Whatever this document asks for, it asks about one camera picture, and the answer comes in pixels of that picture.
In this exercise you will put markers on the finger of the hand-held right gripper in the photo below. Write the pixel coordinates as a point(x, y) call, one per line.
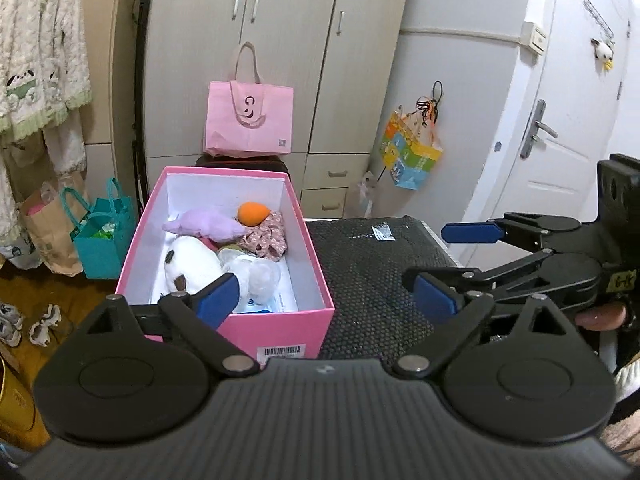
point(450, 276)
point(470, 233)

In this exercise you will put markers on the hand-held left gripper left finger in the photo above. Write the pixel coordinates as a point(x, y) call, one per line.
point(217, 300)

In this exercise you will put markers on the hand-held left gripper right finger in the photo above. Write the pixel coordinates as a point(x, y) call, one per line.
point(437, 297)

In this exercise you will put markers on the wet wipes pack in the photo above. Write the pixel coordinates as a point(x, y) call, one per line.
point(265, 306)

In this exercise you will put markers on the white plastic bag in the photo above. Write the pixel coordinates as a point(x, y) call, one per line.
point(260, 277)

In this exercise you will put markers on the pink cardboard box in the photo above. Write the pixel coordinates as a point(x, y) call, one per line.
point(280, 332)

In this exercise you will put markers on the purple plush toy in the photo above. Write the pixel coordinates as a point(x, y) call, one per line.
point(210, 225)

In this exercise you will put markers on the pink floral cloth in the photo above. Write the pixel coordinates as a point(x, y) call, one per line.
point(265, 240)

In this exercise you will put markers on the orange plush ball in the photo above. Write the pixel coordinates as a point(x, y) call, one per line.
point(251, 213)

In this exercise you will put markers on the person's right hand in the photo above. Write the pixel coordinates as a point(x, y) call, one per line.
point(602, 317)

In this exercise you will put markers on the black bubble mat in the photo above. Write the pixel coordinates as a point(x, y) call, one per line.
point(370, 290)

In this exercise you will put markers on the small clear packet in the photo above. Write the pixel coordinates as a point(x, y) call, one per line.
point(382, 232)

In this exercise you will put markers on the white door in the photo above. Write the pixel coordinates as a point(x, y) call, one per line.
point(565, 160)

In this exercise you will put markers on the colourful paper gift bag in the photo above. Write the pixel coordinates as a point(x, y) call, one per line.
point(410, 160)

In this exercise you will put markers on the pale hanging ornament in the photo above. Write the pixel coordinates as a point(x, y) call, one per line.
point(366, 192)

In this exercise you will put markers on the teal gift bag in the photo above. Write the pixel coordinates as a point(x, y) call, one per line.
point(107, 255)

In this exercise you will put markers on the black suitcase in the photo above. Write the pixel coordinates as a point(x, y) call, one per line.
point(240, 161)

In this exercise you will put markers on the brown paper bag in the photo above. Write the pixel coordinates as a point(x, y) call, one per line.
point(50, 240)

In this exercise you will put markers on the pink shopping bag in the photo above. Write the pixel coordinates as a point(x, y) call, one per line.
point(250, 125)

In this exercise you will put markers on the white duck plush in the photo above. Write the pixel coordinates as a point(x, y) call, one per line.
point(603, 52)

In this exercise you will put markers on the white printed bag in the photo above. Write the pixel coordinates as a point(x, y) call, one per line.
point(15, 255)

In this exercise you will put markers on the yellow blanket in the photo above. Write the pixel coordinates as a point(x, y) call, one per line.
point(20, 400)

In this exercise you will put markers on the metal door hook rack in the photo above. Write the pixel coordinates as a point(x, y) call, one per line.
point(597, 17)

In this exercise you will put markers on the beige wardrobe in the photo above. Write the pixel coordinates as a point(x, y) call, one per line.
point(300, 60)

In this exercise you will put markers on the cream fleece jacket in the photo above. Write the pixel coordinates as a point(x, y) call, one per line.
point(40, 35)

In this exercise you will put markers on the white light switch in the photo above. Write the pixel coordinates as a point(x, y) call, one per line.
point(534, 37)

